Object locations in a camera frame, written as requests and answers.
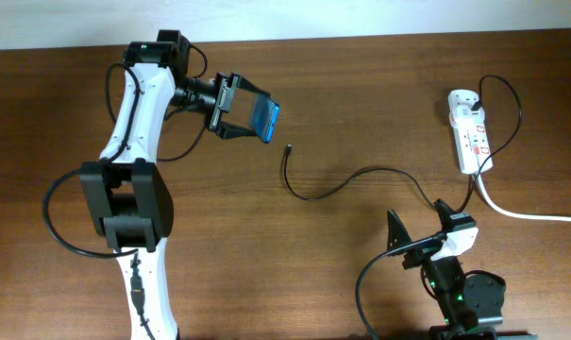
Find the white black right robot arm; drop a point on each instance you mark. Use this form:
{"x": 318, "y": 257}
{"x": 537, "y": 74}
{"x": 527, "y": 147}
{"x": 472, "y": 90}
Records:
{"x": 471, "y": 302}

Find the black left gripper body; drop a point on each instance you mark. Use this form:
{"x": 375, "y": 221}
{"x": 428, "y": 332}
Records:
{"x": 208, "y": 95}

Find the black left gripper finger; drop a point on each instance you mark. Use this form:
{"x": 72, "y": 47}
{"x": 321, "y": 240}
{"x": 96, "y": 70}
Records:
{"x": 240, "y": 82}
{"x": 228, "y": 131}

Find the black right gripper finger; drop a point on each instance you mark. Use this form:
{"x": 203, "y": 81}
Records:
{"x": 443, "y": 209}
{"x": 398, "y": 237}

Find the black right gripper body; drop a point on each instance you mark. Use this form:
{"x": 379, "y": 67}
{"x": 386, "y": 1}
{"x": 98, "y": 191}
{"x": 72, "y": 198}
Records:
{"x": 434, "y": 270}

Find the white power strip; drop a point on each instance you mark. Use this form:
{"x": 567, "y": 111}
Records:
{"x": 473, "y": 148}

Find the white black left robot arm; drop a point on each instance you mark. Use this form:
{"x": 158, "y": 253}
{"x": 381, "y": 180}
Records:
{"x": 129, "y": 202}

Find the blue Galaxy smartphone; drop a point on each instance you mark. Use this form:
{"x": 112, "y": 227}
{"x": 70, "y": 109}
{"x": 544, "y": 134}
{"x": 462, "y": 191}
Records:
{"x": 264, "y": 117}

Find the white USB charger adapter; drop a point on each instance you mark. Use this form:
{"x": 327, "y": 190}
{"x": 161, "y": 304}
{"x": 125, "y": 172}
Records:
{"x": 464, "y": 108}

